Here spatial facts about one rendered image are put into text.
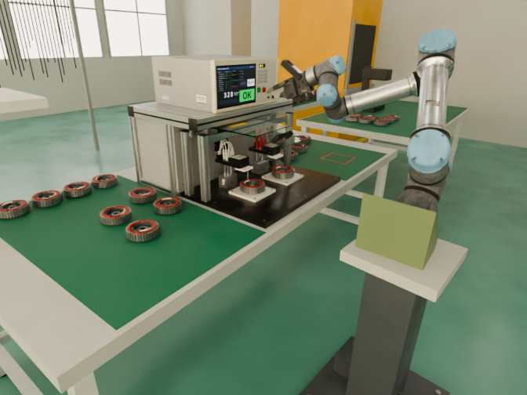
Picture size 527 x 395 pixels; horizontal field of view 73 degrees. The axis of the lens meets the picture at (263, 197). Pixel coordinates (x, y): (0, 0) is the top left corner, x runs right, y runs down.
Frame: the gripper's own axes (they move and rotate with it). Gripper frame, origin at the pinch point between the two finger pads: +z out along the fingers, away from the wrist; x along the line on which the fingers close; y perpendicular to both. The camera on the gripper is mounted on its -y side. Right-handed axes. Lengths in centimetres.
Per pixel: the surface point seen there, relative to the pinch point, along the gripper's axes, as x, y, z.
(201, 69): -29.1, -14.4, 9.3
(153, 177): -42, 20, 50
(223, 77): -24.4, -8.7, 3.6
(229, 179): -22.7, 32.2, 21.6
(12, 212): -95, 16, 64
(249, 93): -7.2, -1.4, 7.0
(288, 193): -10.9, 45.9, 0.8
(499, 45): 511, -6, -37
